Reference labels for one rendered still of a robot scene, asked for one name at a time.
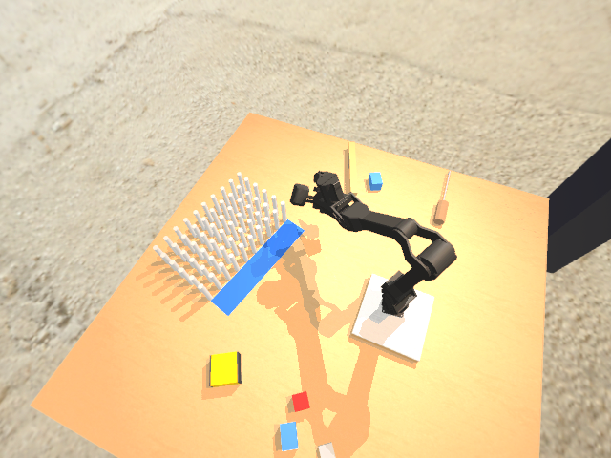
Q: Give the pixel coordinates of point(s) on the blue flat strip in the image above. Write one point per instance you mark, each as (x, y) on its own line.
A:
(255, 269)

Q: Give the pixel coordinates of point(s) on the blue cube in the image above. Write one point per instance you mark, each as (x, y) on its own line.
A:
(289, 436)
(375, 181)

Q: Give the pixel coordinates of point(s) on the red square tile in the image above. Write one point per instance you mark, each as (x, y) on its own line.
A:
(300, 401)

